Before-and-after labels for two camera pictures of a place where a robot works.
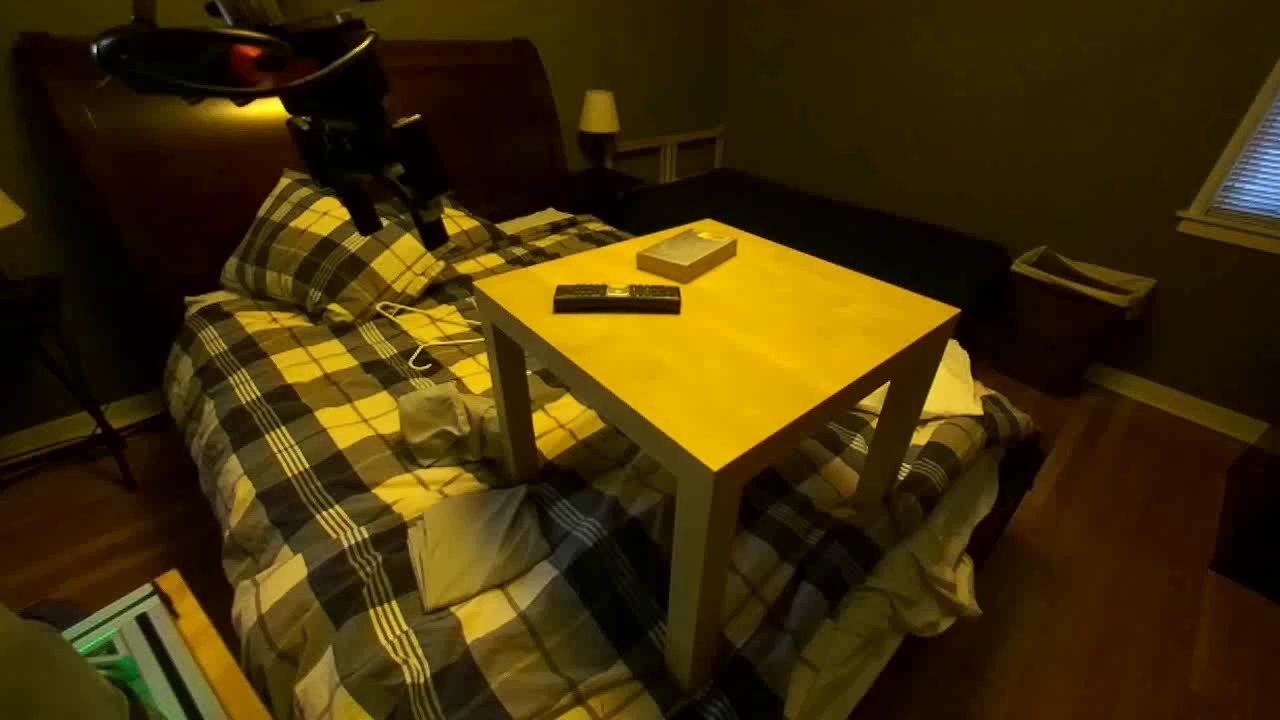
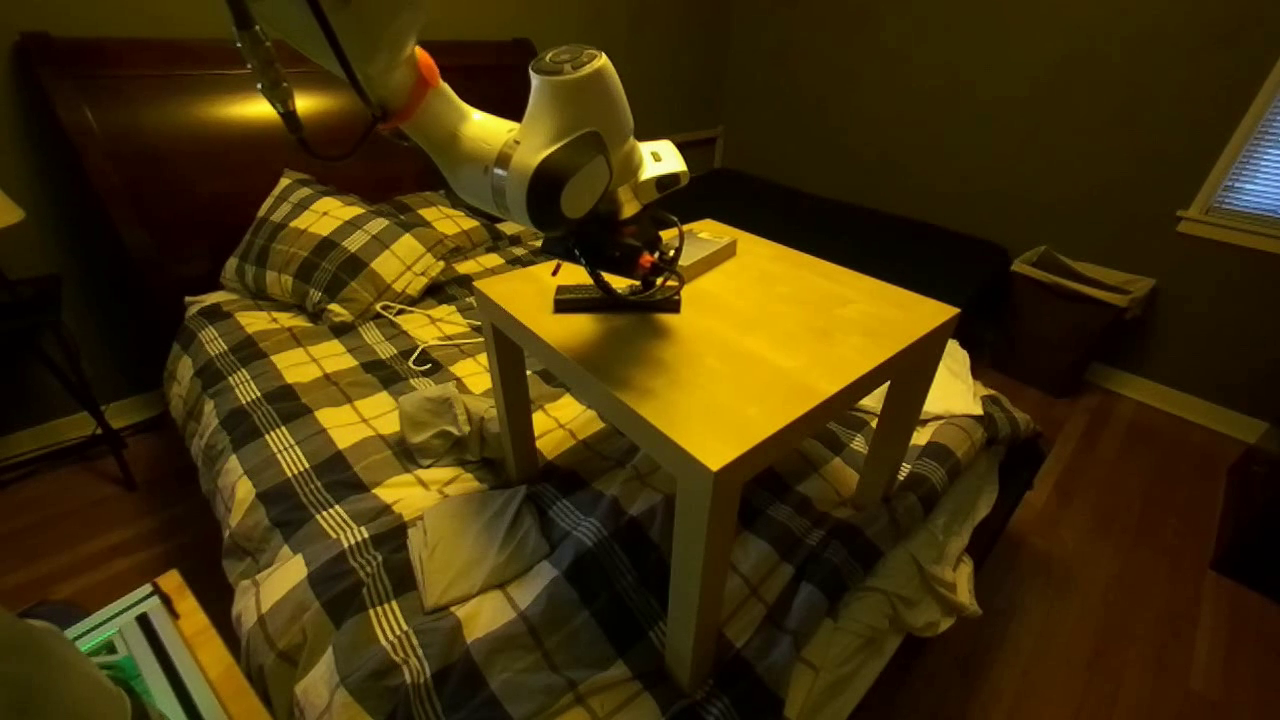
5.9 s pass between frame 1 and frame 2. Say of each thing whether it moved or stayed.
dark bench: stayed
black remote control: stayed
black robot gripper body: moved
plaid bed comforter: stayed
